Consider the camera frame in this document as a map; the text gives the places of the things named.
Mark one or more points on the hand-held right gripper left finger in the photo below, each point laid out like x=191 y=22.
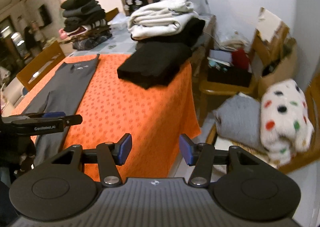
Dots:
x=126 y=149

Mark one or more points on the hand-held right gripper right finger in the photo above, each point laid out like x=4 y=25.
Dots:
x=185 y=149

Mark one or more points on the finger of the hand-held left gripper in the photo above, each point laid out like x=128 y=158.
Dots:
x=53 y=115
x=73 y=119

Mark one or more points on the grey shirt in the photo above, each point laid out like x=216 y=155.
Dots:
x=62 y=84

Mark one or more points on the stack of folded clothes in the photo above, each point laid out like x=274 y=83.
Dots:
x=82 y=16

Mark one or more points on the orange flower-print mat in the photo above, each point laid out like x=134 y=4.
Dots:
x=130 y=112

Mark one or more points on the wooden chair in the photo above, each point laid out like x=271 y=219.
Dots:
x=112 y=14
x=45 y=59
x=225 y=89
x=300 y=162

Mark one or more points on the grey folded blanket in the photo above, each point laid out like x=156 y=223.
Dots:
x=240 y=119

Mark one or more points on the dark storage box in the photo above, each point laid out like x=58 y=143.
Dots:
x=230 y=76

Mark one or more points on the black folded garment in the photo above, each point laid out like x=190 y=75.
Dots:
x=155 y=64

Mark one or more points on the checkered green tablecloth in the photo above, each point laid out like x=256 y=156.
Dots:
x=120 y=41

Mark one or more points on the grey box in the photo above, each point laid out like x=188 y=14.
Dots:
x=220 y=55

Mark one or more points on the white polka dot plush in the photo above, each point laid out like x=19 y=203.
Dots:
x=285 y=122

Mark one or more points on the red cloth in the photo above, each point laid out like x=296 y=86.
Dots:
x=241 y=59

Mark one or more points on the white tissue pack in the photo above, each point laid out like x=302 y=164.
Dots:
x=120 y=23

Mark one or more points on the cardboard box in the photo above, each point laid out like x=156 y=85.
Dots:
x=277 y=66

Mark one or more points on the white sweatshirt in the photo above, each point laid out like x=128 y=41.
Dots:
x=155 y=21

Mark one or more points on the white paper sheet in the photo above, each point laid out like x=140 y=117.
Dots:
x=268 y=24

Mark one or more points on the wall television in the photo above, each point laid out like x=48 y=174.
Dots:
x=45 y=15

